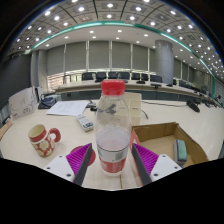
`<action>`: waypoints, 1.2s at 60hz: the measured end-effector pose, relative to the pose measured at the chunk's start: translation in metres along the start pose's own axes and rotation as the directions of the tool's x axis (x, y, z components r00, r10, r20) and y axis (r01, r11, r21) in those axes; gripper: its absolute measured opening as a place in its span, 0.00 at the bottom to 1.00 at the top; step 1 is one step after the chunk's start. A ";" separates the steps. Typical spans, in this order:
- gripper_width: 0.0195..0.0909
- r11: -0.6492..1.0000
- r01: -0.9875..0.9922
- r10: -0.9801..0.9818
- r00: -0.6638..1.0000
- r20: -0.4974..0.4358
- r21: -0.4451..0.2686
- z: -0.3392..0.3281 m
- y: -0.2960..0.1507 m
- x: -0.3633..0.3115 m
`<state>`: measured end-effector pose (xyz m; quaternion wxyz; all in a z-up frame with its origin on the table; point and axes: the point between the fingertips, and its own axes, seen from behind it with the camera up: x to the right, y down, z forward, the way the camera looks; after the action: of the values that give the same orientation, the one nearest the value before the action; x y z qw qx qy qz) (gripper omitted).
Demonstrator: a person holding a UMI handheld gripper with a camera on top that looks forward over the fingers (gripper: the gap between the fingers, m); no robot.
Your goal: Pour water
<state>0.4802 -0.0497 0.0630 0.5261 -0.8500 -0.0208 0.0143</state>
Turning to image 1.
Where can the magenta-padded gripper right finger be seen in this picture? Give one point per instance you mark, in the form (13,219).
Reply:
(146,160)

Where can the grey-green whiteboard eraser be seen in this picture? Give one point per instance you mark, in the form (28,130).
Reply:
(180,150)

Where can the open brown cardboard box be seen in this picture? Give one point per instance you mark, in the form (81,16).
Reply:
(163,143)

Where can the row of black office chairs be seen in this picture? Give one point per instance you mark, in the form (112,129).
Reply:
(124,75)

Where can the clear red-capped drink bottle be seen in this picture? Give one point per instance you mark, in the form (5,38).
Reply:
(113,133)

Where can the white printed paper sheet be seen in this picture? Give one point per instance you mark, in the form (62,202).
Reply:
(68,107)

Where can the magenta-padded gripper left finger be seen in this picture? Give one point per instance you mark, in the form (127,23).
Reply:
(79,159)

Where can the group of ceiling lights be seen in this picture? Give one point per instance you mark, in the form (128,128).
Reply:
(110,5)

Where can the white power strip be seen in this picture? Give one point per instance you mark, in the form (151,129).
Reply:
(84,122)

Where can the red and cream patterned mug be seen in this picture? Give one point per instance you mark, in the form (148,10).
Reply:
(41,141)

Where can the black laptop bag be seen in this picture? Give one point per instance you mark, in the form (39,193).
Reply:
(48,101)

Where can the black desk microphone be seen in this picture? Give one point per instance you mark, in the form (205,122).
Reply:
(193,106)

